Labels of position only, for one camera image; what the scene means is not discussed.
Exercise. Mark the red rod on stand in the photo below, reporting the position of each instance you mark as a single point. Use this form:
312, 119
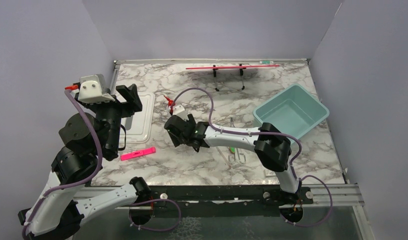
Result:
232, 67

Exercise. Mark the small green-white tube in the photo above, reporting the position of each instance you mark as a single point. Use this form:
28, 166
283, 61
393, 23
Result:
266, 62

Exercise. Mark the red-capped wash bottle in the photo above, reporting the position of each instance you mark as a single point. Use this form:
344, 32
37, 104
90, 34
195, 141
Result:
170, 105

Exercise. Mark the white plastic lid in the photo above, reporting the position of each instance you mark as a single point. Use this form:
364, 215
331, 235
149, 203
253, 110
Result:
138, 126

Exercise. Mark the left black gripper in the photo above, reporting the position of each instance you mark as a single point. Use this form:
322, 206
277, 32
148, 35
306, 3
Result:
130, 94

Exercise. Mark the black wire stand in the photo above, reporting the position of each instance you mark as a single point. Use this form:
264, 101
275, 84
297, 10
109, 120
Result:
232, 81

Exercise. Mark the teal plastic bin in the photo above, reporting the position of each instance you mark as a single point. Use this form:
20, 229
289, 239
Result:
293, 111

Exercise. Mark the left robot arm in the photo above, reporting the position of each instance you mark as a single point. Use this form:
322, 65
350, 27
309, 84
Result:
90, 136

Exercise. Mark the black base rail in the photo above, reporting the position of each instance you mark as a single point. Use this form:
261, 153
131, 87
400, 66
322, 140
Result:
200, 201

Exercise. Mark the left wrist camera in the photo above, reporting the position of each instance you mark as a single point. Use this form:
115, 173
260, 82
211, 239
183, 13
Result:
93, 90

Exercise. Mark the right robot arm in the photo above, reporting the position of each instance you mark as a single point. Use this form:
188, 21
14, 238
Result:
272, 147

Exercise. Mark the metal scissors forceps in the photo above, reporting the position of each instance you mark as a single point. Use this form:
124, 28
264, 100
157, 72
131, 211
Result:
238, 157

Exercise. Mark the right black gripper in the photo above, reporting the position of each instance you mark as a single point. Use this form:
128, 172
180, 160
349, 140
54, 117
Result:
176, 141

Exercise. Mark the small white label box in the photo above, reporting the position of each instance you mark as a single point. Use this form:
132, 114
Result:
269, 173

